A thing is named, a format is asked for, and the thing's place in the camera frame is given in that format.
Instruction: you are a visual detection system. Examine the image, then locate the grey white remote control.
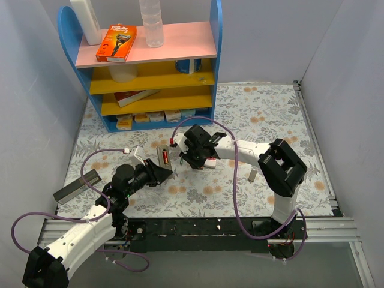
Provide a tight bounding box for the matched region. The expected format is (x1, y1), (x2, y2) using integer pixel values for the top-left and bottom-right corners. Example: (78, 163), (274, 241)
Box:
(156, 145), (173, 172)

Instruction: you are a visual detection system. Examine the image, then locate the red orange battery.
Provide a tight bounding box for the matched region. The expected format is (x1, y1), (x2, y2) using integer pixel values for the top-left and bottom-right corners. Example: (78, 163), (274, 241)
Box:
(162, 151), (169, 164)

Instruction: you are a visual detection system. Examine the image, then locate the grey battery cover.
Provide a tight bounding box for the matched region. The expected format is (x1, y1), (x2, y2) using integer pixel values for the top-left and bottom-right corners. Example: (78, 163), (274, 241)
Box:
(248, 169), (257, 182)

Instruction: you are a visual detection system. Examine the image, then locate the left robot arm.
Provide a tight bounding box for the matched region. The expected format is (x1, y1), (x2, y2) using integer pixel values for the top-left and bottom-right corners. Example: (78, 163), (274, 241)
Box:
(22, 159), (172, 287)

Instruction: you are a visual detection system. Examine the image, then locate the red white remote control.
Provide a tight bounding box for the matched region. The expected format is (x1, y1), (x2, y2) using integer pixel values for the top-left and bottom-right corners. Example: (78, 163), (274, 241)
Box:
(204, 158), (217, 169)

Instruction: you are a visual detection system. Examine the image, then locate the white remote with screen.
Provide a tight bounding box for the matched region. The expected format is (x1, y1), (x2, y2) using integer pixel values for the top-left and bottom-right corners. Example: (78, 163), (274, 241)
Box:
(244, 134), (258, 143)

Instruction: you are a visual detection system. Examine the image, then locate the floral table mat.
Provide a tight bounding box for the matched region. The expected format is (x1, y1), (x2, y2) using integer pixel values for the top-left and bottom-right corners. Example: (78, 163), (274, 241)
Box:
(65, 85), (332, 218)

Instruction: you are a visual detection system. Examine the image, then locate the yellow sponge pack left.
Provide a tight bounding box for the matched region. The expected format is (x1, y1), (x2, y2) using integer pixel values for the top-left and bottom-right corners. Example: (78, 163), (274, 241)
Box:
(116, 114), (133, 130)

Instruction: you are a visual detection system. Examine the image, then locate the black flat bar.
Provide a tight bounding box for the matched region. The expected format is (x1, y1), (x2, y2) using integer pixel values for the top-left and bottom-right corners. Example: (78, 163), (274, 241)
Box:
(53, 169), (101, 204)

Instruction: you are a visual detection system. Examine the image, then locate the blue white carton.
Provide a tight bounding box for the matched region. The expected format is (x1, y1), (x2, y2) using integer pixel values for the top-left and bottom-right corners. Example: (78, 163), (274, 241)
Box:
(175, 58), (202, 74)

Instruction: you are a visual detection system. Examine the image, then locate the blue shelf unit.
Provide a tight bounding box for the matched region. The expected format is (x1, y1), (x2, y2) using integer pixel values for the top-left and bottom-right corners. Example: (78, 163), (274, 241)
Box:
(57, 1), (223, 133)

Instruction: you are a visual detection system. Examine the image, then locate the white cup on shelf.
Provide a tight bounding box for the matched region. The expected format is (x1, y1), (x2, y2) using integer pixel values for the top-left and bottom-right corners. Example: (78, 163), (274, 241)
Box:
(109, 64), (139, 83)

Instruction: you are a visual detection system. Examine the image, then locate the orange razor box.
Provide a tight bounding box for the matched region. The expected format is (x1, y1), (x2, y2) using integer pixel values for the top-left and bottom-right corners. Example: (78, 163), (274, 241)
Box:
(95, 24), (137, 63)

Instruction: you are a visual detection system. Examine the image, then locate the clear plastic water bottle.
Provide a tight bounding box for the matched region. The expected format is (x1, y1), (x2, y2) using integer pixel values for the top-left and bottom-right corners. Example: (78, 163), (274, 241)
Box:
(139, 0), (164, 48)

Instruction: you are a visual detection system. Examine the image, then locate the white bottle on shelf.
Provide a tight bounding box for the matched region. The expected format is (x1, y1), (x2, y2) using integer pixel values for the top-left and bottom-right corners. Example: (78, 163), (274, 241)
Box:
(70, 0), (102, 46)

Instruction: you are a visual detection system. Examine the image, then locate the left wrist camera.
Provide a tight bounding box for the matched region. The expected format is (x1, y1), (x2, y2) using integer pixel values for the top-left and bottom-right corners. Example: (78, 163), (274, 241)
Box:
(123, 145), (145, 167)

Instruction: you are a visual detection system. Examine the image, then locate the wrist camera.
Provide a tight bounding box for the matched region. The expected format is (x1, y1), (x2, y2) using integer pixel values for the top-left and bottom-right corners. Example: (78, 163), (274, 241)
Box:
(123, 145), (145, 167)
(170, 133), (188, 153)

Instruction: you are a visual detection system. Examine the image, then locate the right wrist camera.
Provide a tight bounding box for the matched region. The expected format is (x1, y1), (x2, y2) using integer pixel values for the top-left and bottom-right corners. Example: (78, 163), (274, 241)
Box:
(170, 133), (188, 153)

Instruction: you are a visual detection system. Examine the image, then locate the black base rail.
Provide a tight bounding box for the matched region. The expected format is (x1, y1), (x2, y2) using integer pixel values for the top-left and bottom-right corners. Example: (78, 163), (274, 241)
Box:
(125, 216), (289, 256)

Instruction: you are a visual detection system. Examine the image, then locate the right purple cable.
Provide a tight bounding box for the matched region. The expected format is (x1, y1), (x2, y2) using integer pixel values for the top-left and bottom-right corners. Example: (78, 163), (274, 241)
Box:
(172, 116), (308, 261)

